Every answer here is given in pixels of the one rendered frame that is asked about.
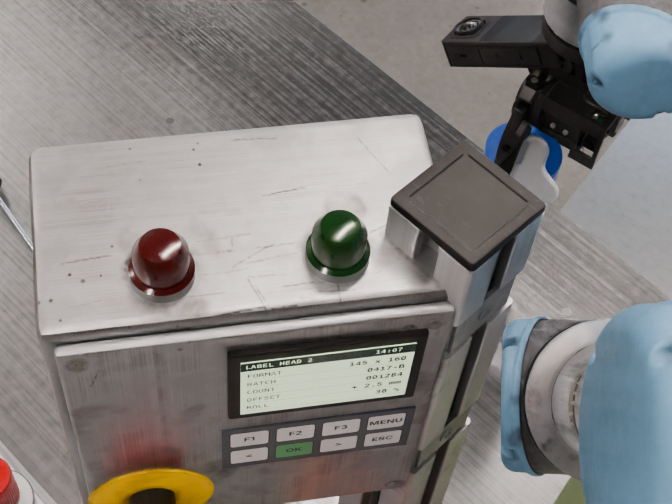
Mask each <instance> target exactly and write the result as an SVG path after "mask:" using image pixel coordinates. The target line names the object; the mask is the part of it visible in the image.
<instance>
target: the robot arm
mask: <svg viewBox="0 0 672 504"><path fill-rule="evenodd" d="M441 42H442V45H443V48H444V51H445V53H446V56H447V59H448V62H449V65H450V66H451V67H495V68H528V71H529V73H530V74H529V75H528V76H527V77H526V78H525V80H524V81H523V83H522V85H521V86H520V88H519V91H518V93H517V96H516V100H515V101H514V103H513V106H512V110H511V113H512V115H511V117H510V119H509V121H508V123H507V126H506V128H505V130H504V132H503V135H502V137H501V140H500V142H499V145H498V149H497V153H496V157H495V161H494V163H495V164H496V165H498V166H499V167H500V168H501V169H503V170H504V171H505V172H507V173H508V174H509V175H510V176H512V177H513V178H514V179H515V180H517V181H518V182H519V183H520V184H522V185H523V186H524V187H525V188H527V189H528V190H529V191H531V192H532V193H533V194H534V195H536V196H537V197H538V198H539V199H541V200H542V201H543V202H544V203H552V202H554V201H555V200H556V199H557V198H558V195H559V187H558V186H557V184H556V183H555V181H554V180H553V179H552V178H551V176H550V175H549V174H548V172H547V171H546V168H545V164H546V161H547V158H548V155H549V146H548V143H547V142H546V140H545V139H544V138H543V137H541V136H539V135H536V134H531V135H530V133H531V130H532V127H531V126H530V125H532V126H534V127H535V128H538V127H539V128H538V130H540V131H541V132H543V133H545V134H547V135H548V136H550V137H552V138H554V139H556V140H557V143H559V144H560V145H562V146H564V147H566V148H568V149H569V150H570V151H569V154H568V157H569V158H571V159H573V160H575V161H576V162H578V163H580V164H582V165H584V166H585V167H587V168H589V169H591V170H592V168H593V166H594V164H595V161H596V158H597V156H598V153H599V150H600V148H601V145H602V143H603V140H604V139H605V138H606V137H607V136H610V137H612V138H613V137H615V135H616V134H617V131H618V130H619V129H620V128H621V126H622V124H623V122H624V119H627V120H628V121H629V120H630V119H651V118H654V117H655V115H656V114H660V113H663V112H666V113H668V114H671V113H672V0H545V3H544V15H505V16H466V17H465V18H464V19H462V21H460V22H459V23H457V24H456V25H455V26H454V29H452V31H451V32H450V33H449V34H448V35H447V36H446V37H445V38H444V39H443V40H442V41H441ZM586 149H589V150H590V151H592V152H593V155H592V157H591V156H589V155H587V154H586V153H584V152H585V150H586ZM581 150H582V151H584V152H582V151H581ZM524 155H525V156H524ZM523 157H524V158H523ZM501 460H502V463H503V464H504V466H505V467H506V468H507V469H509V470H510V471H513V472H521V473H528V474H529V475H531V476H542V475H544V474H561V475H569V476H571V477H573V478H575V479H577V480H579V481H582V486H583V491H584V496H585V501H586V504H672V300H667V301H664V302H662V303H650V304H640V305H635V306H632V307H629V308H627V309H625V310H623V311H621V312H619V313H618V314H617V315H615V316H614V317H613V318H612V319H595V320H569V319H549V318H547V317H545V316H537V317H534V318H532V319H517V320H514V321H511V322H510V323H509V324H508V325H507V326H506V328H505V330H504V334H503V352H502V380H501Z"/></svg>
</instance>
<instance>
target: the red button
mask: <svg viewBox="0 0 672 504"><path fill-rule="evenodd" d="M129 504H176V498H175V493H174V492H173V491H171V490H169V489H164V488H152V489H146V490H142V491H139V492H137V493H135V494H133V495H132V496H131V497H130V498H129Z"/></svg>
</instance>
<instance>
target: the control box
mask: <svg viewBox="0 0 672 504"><path fill-rule="evenodd" d="M432 164H433V162H432V158H431V154H430V151H429V147H428V143H427V139H426V136H425V132H424V128H423V124H422V122H421V120H420V119H419V117H418V116H417V115H412V114H407V115H396V116H385V117H374V118H363V119H352V120H341V121H330V122H319V123H308V124H297V125H286V126H275V127H264V128H252V129H241V130H230V131H219V132H208V133H197V134H186V135H175V136H164V137H153V138H142V139H131V140H120V141H109V142H98V143H87V144H76V145H65V146H54V147H43V148H37V149H35V150H33V151H32V153H31V156H30V158H29V183H30V204H31V226H32V248H33V269H34V291H35V312H36V333H37V337H38V341H39V344H40V348H41V352H42V356H43V359H44V363H45V367H46V371H47V375H48V378H49V382H50V386H51V390H52V393H53V397H54V401H55V405H56V409H57V412H58V416H59V420H60V424H61V427H62V431H63V435H64V439H65V443H66V446H67V450H68V454H69V458H70V461H71V465H72V469H73V473H74V477H75V480H76V484H77V488H78V492H79V495H80V499H81V503H82V504H129V498H130V497H131V496H132V495H133V494H135V493H137V492H139V491H142V490H146V489H152V488H164V489H169V490H171V491H173V492H174V493H175V498H176V504H284V503H292V502H299V501H306V500H314V499H321V498H328V497H336V496H343V495H351V494H358V493H365V492H373V491H380V490H388V489H395V488H402V487H405V486H406V483H407V479H408V475H409V472H410V468H411V465H412V461H413V458H414V454H415V450H416V447H417V443H418V440H419V436H420V433H421V429H422V425H423V422H424V418H425V415H426V411H427V408H428V404H429V400H430V397H431V393H432V390H433V386H434V383H435V379H436V375H437V372H438V368H439V365H440V361H441V357H442V354H443V350H444V347H445V343H446V340H447V336H448V332H449V329H450V325H451V322H452V318H453V315H454V310H455V308H454V306H453V304H452V303H451V302H450V301H447V299H448V296H447V293H446V290H445V289H444V287H443V286H442V285H441V284H440V283H439V282H438V281H437V280H436V279H435V278H434V277H433V274H434V270H435V266H436V262H437V258H438V253H437V252H436V251H435V250H433V249H432V248H431V247H430V246H429V245H426V244H422V245H421V250H420V254H418V255H417V256H416V257H415V258H410V257H409V256H408V255H407V254H406V253H405V252H403V251H402V250H401V249H400V248H399V247H398V246H396V245H395V244H394V243H393V242H392V241H391V240H389V239H388V238H387V237H386V236H385V228H386V222H387V216H388V210H389V203H390V200H391V197H392V196H393V195H394V194H395V193H397V192H398V191H399V190H400V189H402V188H403V187H404V186H405V185H407V184H408V183H409V182H411V181H412V180H413V179H414V178H416V177H417V176H418V175H420V174H421V173H422V172H423V171H425V170H426V169H427V168H429V167H430V166H431V165H432ZM333 210H346V211H349V212H351V213H353V214H354V215H356V216H357V217H359V218H360V219H361V220H362V221H363V222H364V224H365V226H366V228H367V231H368V239H367V240H368V241H369V244H370V250H371V252H370V259H369V264H368V267H367V269H366V270H365V272H364V273H363V274H362V275H361V276H360V277H359V278H357V279H355V280H353V281H351V282H347V283H338V284H336V283H330V282H326V281H324V280H322V279H320V278H318V277H317V276H315V275H314V274H313V273H312V272H311V271H310V269H309V268H308V266H307V263H306V260H305V248H306V242H307V240H308V237H309V236H310V235H311V233H312V229H313V226H314V223H315V222H316V221H317V219H318V218H320V217H321V216H322V215H324V214H326V213H328V212H331V211H333ZM155 228H166V229H169V230H172V231H174V232H176V233H178V234H180V235H181V236H182V237H183V238H184V239H185V240H186V242H187V244H188V247H189V252H190V253H191V255H192V257H193V259H194V262H195V276H196V277H195V281H194V284H193V286H192V288H191V289H190V290H189V292H188V293H187V294H185V295H184V296H183V297H181V298H180V299H178V300H175V301H172V302H168V303H155V302H151V301H147V300H145V299H143V298H141V297H140V296H139V295H138V294H136V292H135V291H134V290H133V288H132V286H131V284H130V280H129V274H128V266H129V262H130V259H131V257H132V256H131V253H132V247H133V245H134V243H135V241H136V240H137V239H138V238H139V237H140V236H141V235H142V234H144V233H146V232H147V231H149V230H151V229H155ZM423 328H428V330H429V336H428V340H427V344H426V348H425V352H424V356H423V360H422V364H421V368H420V372H419V375H418V379H417V383H416V387H415V391H414V395H413V396H412V397H406V398H398V399H390V400H382V401H374V402H366V403H358V404H350V405H342V406H334V407H326V408H318V409H310V410H302V411H294V412H286V413H278V414H270V415H262V416H254V417H246V418H238V419H229V417H228V382H227V352H228V351H234V350H243V349H252V348H260V347H269V346H277V345H286V344H294V343H303V342H312V341H320V340H329V339H337V338H346V337H355V336H363V335H372V334H380V333H389V332H397V331H406V330H415V329H423ZM408 406H416V409H415V413H414V417H413V421H412V425H411V428H410V432H409V436H408V440H407V444H406V445H401V446H393V447H385V448H378V449H370V450H362V451H355V452H347V453H339V454H332V455H324V456H316V457H309V458H301V459H293V460H286V461H278V462H270V463H263V464H255V465H247V466H240V467H232V468H224V469H222V439H221V430H225V429H233V428H241V427H249V426H257V425H265V424H273V423H281V422H289V421H297V420H305V419H313V418H321V417H329V416H337V415H344V414H352V413H360V412H368V411H376V410H384V409H392V408H400V407H408Z"/></svg>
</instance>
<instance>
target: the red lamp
mask: <svg viewBox="0 0 672 504"><path fill-rule="evenodd" d="M131 256H132V257H131V259H130V262H129V266H128V274H129V280H130V284H131V286H132V288H133V290H134V291H135V292H136V294H138V295H139V296H140V297H141V298H143V299H145V300H147V301H151V302H155V303H168V302H172V301H175V300H178V299H180V298H181V297H183V296H184V295H185V294H187V293H188V292H189V290H190V289H191V288H192V286H193V284H194V281H195V277H196V276H195V262H194V259H193V257H192V255H191V253H190V252H189V247H188V244H187V242H186V240H185V239H184V238H183V237H182V236H181V235H180V234H178V233H176V232H174V231H172V230H169V229H166V228H155V229H151V230H149V231H147V232H146V233H144V234H142V235H141V236H140V237H139V238H138V239H137V240H136V241H135V243H134V245H133V247H132V253H131Z"/></svg>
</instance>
